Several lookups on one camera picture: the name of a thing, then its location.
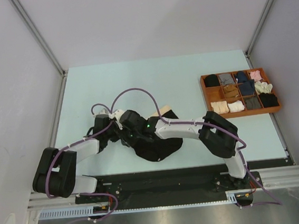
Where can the white slotted cable duct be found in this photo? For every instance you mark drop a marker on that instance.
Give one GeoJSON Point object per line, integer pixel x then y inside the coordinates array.
{"type": "Point", "coordinates": [102, 210]}

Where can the navy blue underwear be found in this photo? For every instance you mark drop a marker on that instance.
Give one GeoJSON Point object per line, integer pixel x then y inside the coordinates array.
{"type": "Point", "coordinates": [247, 88]}

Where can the aluminium frame post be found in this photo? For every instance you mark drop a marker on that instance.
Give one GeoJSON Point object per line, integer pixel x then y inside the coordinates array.
{"type": "Point", "coordinates": [32, 28]}
{"type": "Point", "coordinates": [261, 22]}

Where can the rolled beige garment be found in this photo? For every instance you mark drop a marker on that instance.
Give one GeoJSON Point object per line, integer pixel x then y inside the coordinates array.
{"type": "Point", "coordinates": [220, 107]}

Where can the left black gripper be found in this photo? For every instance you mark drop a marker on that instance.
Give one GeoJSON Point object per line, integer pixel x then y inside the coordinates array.
{"type": "Point", "coordinates": [116, 138]}

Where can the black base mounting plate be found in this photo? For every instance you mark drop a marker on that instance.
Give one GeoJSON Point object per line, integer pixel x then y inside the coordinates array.
{"type": "Point", "coordinates": [173, 185]}

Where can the black underwear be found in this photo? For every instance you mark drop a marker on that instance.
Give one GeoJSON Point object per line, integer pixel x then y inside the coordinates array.
{"type": "Point", "coordinates": [159, 149]}

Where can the wooden compartment tray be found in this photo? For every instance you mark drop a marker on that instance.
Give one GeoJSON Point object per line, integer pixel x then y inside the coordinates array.
{"type": "Point", "coordinates": [212, 94]}

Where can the right aluminium frame post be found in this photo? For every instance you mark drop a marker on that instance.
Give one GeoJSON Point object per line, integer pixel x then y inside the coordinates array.
{"type": "Point", "coordinates": [261, 22]}

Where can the rolled cream garment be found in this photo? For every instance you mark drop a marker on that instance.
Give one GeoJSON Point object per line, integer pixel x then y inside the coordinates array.
{"type": "Point", "coordinates": [263, 87]}

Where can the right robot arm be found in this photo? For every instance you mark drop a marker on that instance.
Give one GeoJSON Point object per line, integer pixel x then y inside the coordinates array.
{"type": "Point", "coordinates": [217, 134]}

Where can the left aluminium frame post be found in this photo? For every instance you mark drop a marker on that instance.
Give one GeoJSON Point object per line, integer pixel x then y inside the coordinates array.
{"type": "Point", "coordinates": [32, 28]}

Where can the rolled navy garment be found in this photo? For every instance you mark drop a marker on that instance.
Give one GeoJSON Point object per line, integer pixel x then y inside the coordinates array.
{"type": "Point", "coordinates": [241, 77]}

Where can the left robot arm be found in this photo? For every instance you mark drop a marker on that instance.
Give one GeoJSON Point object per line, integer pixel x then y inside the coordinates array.
{"type": "Point", "coordinates": [56, 173]}

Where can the rolled white garment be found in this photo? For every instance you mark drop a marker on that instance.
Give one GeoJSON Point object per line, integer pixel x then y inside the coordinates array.
{"type": "Point", "coordinates": [236, 106]}

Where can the rolled black garment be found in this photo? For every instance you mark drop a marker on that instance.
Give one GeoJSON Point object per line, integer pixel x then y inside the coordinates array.
{"type": "Point", "coordinates": [268, 100]}
{"type": "Point", "coordinates": [211, 80]}

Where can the brown boxer underwear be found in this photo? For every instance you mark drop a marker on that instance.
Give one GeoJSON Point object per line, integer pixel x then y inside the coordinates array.
{"type": "Point", "coordinates": [230, 91]}

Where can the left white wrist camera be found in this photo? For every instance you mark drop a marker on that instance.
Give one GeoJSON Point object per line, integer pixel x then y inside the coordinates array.
{"type": "Point", "coordinates": [104, 112]}

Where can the rolled grey striped garment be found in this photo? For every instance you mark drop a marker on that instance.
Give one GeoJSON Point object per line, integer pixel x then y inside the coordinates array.
{"type": "Point", "coordinates": [226, 79]}

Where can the rolled dark grey garment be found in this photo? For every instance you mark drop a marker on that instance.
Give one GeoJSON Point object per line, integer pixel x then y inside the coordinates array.
{"type": "Point", "coordinates": [252, 103]}

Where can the rolled black garment front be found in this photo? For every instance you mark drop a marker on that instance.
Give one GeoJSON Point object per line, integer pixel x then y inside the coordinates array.
{"type": "Point", "coordinates": [268, 100]}

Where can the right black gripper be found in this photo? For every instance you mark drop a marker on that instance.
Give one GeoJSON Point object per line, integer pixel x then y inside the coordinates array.
{"type": "Point", "coordinates": [126, 140]}

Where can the rolled pink garment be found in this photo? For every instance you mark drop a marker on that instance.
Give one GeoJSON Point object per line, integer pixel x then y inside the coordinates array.
{"type": "Point", "coordinates": [255, 75]}

